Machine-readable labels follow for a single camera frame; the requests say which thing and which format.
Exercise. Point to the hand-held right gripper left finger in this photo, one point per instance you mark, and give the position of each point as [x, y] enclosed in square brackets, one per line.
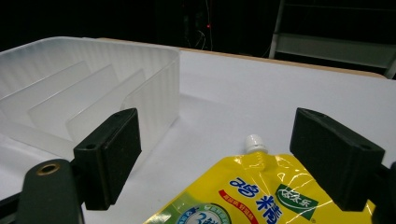
[107, 161]

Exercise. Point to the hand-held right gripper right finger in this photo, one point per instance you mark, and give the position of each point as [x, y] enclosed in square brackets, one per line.
[336, 155]

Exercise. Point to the translucent plastic divider box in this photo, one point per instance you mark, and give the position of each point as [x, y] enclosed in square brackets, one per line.
[77, 93]

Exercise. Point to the yellow spout pouch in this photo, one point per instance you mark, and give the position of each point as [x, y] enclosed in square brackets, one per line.
[249, 193]

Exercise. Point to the grey metal shelf frame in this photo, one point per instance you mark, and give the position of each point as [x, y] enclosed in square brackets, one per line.
[333, 46]

